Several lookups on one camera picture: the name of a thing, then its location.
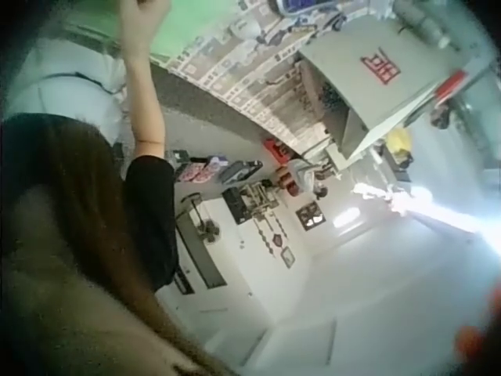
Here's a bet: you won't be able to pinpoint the grey and black flat case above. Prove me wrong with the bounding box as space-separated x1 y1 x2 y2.
218 159 264 184

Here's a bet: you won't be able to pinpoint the dark patterned doormat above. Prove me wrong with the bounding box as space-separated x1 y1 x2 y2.
294 201 329 231

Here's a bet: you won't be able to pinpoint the patterned table cloth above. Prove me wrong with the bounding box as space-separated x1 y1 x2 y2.
166 0 355 160

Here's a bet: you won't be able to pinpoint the red jars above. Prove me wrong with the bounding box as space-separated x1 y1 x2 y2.
278 167 301 197

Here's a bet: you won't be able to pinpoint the blue and white device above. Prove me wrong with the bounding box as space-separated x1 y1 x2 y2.
272 0 316 17

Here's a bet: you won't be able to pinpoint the grey pipe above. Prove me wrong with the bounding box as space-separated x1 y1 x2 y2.
391 0 465 54

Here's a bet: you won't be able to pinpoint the yellow bag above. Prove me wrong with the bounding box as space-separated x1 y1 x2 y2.
384 127 415 168

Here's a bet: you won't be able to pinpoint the pink slippers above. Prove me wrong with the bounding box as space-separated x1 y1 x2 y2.
177 161 221 186

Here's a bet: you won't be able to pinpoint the white fabric item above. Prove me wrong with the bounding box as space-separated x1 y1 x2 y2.
5 37 132 148

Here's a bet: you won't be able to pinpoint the grey carton with red print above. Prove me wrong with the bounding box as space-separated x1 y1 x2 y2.
295 34 473 160

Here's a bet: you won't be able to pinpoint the red box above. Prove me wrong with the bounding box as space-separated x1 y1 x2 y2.
262 136 291 162

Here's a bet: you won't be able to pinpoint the green table mat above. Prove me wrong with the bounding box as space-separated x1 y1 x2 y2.
62 0 243 67

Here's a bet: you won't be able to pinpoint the orange blurred object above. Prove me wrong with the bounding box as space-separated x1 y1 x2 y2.
452 289 501 363

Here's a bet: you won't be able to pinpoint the black box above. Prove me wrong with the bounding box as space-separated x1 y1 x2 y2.
222 186 247 225

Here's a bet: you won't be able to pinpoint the small black fan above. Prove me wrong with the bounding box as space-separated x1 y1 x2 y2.
194 218 223 244

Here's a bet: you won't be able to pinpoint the person's right hand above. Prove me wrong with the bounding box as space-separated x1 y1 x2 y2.
117 0 173 56

